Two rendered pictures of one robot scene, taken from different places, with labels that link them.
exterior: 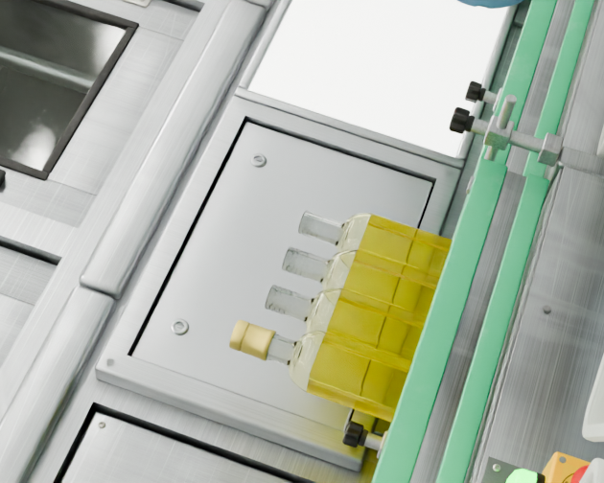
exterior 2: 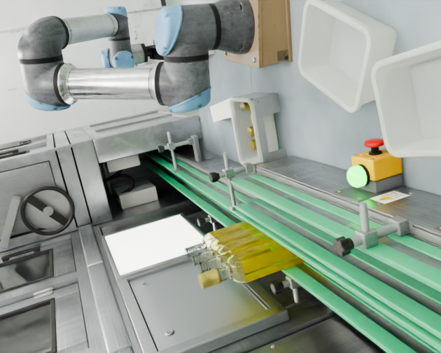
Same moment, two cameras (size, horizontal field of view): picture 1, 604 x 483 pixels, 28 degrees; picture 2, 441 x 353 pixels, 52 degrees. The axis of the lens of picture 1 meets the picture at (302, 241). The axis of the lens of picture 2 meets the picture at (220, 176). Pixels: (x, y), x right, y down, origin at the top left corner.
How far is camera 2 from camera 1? 0.84 m
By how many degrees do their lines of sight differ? 47
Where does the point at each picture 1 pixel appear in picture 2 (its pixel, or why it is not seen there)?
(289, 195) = (167, 284)
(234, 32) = (98, 270)
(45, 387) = not seen: outside the picture
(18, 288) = not seen: outside the picture
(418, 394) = (290, 205)
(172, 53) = (76, 295)
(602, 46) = not seen: hidden behind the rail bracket
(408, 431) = (301, 210)
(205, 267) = (159, 314)
